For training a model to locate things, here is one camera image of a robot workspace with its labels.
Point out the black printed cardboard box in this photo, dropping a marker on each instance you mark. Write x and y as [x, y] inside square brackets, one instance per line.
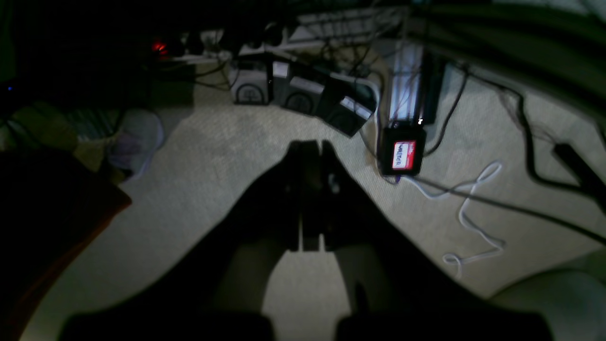
[346, 106]

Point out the black box with red label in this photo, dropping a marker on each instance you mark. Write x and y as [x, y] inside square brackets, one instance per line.
[402, 149]

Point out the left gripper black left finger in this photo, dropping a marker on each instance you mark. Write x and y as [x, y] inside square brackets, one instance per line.
[216, 291]

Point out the power strip with red light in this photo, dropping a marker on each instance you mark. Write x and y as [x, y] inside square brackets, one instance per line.
[179, 52]

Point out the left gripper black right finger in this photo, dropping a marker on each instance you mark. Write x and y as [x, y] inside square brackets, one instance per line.
[396, 292]

